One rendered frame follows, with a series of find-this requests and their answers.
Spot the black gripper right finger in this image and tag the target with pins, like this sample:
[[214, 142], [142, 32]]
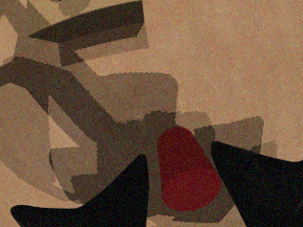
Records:
[[268, 192]]

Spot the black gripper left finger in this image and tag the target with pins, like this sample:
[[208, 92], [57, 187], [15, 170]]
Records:
[[124, 203]]

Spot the red marker cap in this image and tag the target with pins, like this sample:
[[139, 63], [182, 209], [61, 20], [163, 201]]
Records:
[[189, 181]]

